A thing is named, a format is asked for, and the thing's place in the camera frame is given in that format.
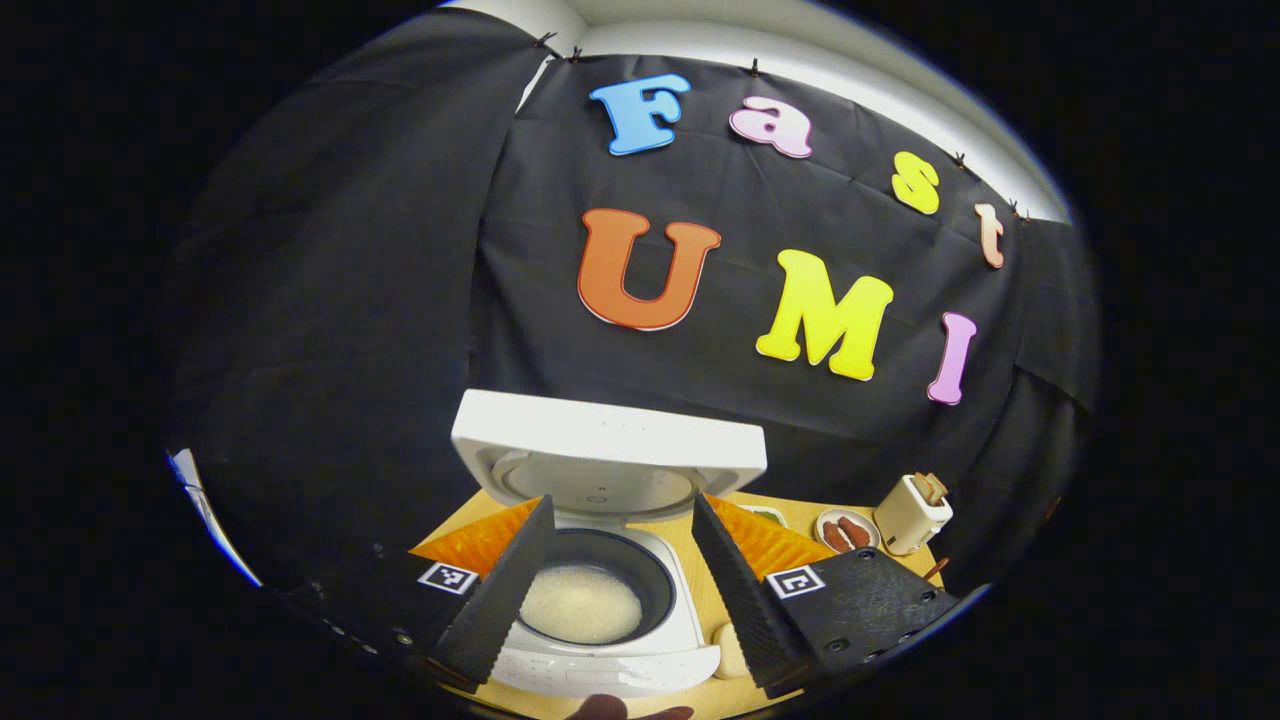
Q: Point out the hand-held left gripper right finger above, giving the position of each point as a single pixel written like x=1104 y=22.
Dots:
x=745 y=600

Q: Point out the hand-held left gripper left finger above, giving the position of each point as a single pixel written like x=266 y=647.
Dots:
x=505 y=590

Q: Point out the white rice cooker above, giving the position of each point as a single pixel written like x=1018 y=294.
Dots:
x=610 y=440

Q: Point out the white divided seasoning plate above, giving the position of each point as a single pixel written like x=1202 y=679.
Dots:
x=768 y=516

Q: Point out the brown meat piece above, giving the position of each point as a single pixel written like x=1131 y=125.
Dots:
x=856 y=530
x=836 y=538

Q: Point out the white round plate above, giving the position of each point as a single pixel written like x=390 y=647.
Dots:
x=822 y=515

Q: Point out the cream toaster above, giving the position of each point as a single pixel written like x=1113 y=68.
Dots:
x=905 y=525

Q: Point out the toasted bread slice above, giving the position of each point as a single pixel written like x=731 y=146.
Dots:
x=922 y=490
x=938 y=488

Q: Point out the white side table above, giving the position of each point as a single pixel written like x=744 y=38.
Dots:
x=205 y=505

